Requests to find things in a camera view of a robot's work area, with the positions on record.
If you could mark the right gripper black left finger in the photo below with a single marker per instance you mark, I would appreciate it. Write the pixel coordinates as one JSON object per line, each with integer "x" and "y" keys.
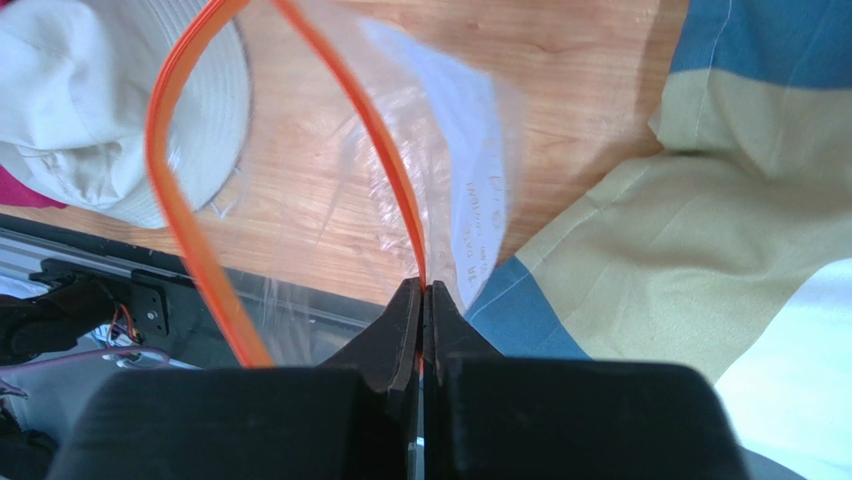
{"x": 382, "y": 430}

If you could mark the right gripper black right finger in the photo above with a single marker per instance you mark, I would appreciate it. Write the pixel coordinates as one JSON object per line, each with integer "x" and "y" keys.
{"x": 445, "y": 335}

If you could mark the clear zip top bag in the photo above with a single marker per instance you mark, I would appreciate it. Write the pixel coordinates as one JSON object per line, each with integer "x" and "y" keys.
{"x": 308, "y": 159}

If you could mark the checkered blue beige pillow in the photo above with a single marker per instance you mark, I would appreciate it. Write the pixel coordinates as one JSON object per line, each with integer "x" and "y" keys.
{"x": 730, "y": 251}

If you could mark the magenta folded cloth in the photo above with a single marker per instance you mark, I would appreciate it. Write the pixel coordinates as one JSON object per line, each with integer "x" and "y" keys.
{"x": 14, "y": 193}

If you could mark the beige bucket hat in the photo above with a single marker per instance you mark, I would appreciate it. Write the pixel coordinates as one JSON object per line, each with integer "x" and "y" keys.
{"x": 76, "y": 79}

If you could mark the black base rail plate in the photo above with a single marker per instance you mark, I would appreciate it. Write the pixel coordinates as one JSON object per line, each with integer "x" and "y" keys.
{"x": 73, "y": 281}

